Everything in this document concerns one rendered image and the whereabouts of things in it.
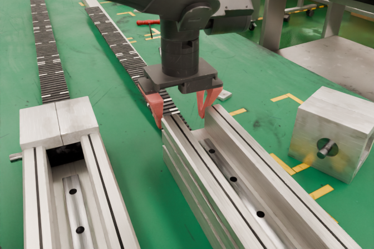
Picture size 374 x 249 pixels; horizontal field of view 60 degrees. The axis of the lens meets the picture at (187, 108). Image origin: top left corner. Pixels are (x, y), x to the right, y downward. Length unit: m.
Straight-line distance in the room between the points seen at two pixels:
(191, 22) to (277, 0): 1.93
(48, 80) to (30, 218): 0.42
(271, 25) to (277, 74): 1.54
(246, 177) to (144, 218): 0.15
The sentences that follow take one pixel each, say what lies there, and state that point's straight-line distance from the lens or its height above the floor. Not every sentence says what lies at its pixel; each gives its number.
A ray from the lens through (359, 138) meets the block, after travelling 0.50.
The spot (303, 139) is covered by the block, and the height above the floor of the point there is 0.82.
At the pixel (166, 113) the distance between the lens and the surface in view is 0.62.
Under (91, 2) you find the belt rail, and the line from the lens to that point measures 1.34.
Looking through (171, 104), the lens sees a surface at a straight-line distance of 0.64.
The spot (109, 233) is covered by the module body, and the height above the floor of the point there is 0.86.
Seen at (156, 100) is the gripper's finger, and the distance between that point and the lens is 0.48.
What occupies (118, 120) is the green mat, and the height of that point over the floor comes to 0.78.
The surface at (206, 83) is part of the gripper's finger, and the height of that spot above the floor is 0.90.
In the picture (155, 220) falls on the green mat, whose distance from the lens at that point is 0.46.
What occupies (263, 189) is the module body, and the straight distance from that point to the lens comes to 0.42.
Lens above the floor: 1.14
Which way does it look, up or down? 33 degrees down
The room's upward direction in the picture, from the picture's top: straight up
